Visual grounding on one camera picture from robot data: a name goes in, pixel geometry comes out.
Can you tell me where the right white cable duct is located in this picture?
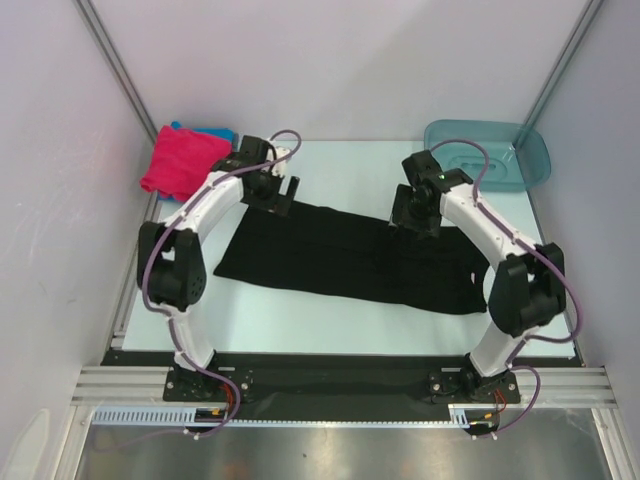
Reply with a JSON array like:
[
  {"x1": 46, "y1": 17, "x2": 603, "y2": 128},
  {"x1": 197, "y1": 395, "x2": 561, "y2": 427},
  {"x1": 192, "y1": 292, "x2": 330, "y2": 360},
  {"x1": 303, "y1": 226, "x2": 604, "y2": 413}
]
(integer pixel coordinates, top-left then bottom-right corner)
[{"x1": 449, "y1": 403, "x2": 506, "y2": 427}]

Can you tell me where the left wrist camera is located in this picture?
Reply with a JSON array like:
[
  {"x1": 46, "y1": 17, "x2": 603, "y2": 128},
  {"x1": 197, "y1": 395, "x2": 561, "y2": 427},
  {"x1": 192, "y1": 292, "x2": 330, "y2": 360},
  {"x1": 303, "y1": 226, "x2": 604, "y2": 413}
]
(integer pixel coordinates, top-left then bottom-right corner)
[{"x1": 269, "y1": 146, "x2": 291, "y2": 178}]

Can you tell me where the aluminium corner post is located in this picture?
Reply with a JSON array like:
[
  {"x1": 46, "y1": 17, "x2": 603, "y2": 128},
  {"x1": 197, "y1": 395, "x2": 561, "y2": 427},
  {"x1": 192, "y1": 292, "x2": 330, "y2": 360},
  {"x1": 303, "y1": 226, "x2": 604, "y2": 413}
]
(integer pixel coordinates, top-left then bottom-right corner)
[
  {"x1": 523, "y1": 0, "x2": 606, "y2": 131},
  {"x1": 72, "y1": 0, "x2": 158, "y2": 142}
]

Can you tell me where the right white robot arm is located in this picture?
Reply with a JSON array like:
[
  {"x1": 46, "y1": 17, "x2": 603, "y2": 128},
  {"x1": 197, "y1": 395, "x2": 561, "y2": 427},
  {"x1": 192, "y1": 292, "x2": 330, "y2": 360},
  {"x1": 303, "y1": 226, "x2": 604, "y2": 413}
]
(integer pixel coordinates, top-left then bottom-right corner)
[{"x1": 391, "y1": 150, "x2": 567, "y2": 401}]

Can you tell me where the left white cable duct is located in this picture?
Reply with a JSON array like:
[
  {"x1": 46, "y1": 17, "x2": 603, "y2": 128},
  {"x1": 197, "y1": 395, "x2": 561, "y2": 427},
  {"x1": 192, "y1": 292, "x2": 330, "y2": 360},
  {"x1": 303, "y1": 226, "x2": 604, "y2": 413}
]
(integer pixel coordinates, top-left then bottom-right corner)
[{"x1": 93, "y1": 406, "x2": 227, "y2": 427}]

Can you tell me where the right aluminium corner post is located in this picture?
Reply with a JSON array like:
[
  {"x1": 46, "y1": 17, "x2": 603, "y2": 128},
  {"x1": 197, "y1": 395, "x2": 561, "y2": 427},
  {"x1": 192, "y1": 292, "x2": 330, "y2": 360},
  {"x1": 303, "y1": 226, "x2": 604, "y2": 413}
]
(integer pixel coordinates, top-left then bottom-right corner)
[{"x1": 523, "y1": 0, "x2": 606, "y2": 131}]

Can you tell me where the pink folded t shirt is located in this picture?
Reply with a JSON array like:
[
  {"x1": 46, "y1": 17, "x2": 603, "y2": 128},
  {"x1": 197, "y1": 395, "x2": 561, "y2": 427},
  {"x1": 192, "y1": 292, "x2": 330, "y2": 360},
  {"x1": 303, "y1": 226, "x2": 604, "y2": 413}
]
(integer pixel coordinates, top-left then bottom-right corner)
[{"x1": 139, "y1": 124, "x2": 234, "y2": 204}]

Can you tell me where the black t shirt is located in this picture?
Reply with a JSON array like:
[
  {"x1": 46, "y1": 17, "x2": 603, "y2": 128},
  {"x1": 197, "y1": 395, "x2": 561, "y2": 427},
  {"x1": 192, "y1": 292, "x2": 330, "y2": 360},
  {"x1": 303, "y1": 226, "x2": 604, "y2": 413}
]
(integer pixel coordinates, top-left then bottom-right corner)
[{"x1": 214, "y1": 202, "x2": 489, "y2": 315}]

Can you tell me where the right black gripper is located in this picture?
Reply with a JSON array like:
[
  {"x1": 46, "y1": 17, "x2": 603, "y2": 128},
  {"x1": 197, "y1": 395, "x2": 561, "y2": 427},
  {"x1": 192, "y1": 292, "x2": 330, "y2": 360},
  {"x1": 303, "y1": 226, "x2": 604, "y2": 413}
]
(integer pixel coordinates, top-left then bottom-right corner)
[{"x1": 389, "y1": 183, "x2": 443, "y2": 241}]

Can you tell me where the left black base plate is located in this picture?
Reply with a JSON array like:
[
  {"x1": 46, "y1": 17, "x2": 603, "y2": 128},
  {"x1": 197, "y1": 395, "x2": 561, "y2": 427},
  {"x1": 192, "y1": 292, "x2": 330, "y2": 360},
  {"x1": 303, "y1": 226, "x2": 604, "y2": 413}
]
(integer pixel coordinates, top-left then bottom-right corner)
[{"x1": 162, "y1": 366, "x2": 254, "y2": 403}]

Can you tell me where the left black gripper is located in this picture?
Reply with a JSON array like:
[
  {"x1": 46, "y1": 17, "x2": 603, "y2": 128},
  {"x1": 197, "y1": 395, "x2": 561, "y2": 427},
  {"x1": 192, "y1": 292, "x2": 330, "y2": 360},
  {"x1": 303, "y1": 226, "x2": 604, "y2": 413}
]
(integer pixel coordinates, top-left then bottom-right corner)
[{"x1": 242, "y1": 167, "x2": 299, "y2": 218}]

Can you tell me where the white cable duct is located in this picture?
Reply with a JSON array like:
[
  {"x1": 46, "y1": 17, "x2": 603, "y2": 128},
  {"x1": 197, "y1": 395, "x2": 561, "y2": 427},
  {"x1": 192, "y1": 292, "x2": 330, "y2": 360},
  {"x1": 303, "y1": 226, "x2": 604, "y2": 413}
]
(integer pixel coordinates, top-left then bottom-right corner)
[
  {"x1": 449, "y1": 403, "x2": 506, "y2": 427},
  {"x1": 93, "y1": 406, "x2": 227, "y2": 427}
]

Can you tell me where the left aluminium corner post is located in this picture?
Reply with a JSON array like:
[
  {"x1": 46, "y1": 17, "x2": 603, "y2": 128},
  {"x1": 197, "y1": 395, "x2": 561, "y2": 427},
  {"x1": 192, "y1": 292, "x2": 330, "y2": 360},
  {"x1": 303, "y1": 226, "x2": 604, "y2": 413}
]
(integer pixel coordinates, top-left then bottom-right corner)
[{"x1": 72, "y1": 0, "x2": 158, "y2": 142}]

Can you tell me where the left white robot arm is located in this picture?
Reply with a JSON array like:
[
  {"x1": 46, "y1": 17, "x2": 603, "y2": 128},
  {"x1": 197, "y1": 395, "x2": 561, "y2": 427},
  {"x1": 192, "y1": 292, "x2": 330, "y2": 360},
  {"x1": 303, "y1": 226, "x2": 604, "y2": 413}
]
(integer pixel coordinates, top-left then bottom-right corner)
[{"x1": 137, "y1": 129, "x2": 302, "y2": 400}]

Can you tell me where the teal plastic bin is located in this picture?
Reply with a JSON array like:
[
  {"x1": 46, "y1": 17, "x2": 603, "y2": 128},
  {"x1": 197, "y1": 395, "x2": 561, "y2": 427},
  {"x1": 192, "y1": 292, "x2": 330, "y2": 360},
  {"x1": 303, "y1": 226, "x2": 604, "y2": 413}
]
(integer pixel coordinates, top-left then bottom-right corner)
[{"x1": 424, "y1": 119, "x2": 551, "y2": 193}]

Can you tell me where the blue folded t shirt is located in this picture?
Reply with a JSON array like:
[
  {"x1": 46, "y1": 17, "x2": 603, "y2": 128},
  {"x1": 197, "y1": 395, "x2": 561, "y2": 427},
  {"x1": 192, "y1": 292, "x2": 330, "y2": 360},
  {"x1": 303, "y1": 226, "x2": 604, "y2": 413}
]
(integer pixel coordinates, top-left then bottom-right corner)
[{"x1": 158, "y1": 120, "x2": 238, "y2": 204}]

